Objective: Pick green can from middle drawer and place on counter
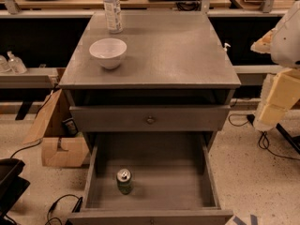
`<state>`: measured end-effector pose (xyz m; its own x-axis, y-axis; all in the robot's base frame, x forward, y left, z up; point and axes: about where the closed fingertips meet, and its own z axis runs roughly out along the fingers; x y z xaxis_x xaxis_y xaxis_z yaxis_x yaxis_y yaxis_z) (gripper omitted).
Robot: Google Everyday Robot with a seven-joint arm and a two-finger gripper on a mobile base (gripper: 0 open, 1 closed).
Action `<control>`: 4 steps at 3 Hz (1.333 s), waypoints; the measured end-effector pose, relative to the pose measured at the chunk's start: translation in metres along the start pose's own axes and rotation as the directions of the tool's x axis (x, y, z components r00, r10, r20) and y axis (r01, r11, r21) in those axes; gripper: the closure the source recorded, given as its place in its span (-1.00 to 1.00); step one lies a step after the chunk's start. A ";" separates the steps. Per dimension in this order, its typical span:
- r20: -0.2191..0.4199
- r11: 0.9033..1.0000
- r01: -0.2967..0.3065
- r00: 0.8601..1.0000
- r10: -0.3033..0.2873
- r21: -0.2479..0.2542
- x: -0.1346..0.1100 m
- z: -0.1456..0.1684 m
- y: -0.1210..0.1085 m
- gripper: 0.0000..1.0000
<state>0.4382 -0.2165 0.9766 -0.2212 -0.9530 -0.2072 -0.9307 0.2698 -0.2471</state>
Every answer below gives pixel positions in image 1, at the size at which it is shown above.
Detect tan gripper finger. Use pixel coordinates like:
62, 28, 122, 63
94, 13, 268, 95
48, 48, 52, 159
253, 103, 286, 131
267, 68, 300, 109

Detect green soda can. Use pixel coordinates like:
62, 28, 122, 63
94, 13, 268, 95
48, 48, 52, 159
116, 169, 133, 195

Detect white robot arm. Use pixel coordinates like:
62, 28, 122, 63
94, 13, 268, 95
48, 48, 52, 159
251, 1, 300, 131

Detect closed grey top drawer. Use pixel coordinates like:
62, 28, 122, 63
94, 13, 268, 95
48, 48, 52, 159
69, 105, 230, 132

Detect grey wooden drawer cabinet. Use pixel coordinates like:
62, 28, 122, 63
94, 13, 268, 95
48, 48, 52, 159
58, 9, 242, 225

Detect open grey middle drawer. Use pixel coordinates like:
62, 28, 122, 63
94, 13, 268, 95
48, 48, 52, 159
68, 132, 233, 225

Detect white pump dispenser top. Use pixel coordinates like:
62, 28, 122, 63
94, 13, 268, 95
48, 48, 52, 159
223, 42, 231, 52

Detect white ceramic bowl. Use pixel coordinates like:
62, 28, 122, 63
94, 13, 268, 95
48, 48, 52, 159
89, 38, 128, 69

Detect clear plastic water bottle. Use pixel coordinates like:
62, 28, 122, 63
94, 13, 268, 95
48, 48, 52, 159
103, 0, 123, 34

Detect brown cardboard box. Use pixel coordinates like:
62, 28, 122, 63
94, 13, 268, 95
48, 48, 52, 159
22, 88, 89, 168

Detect clear sanitizer pump bottle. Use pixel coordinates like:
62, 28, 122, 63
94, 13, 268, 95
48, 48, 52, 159
7, 52, 27, 74

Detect black chair at left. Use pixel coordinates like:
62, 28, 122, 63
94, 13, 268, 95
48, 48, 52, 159
0, 158, 30, 225

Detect black cable on floor right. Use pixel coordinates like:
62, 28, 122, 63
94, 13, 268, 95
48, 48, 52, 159
228, 112, 300, 161

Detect black cable on floor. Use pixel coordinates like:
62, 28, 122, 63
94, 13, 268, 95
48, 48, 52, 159
228, 112, 300, 161
45, 193, 83, 225

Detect black cable on floor left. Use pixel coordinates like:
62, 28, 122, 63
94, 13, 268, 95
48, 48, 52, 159
45, 193, 83, 225

